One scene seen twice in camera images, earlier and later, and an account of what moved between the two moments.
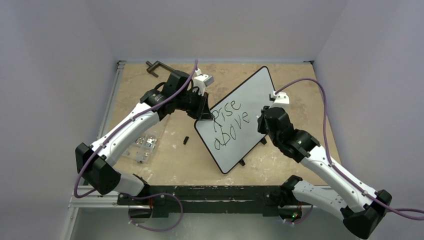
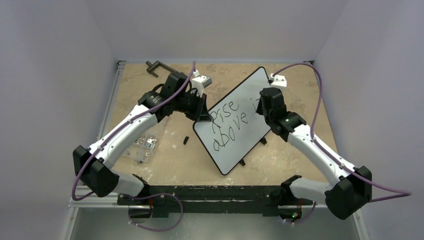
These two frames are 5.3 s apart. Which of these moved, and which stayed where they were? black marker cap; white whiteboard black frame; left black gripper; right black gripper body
Moved: right black gripper body
Stayed: black marker cap; left black gripper; white whiteboard black frame
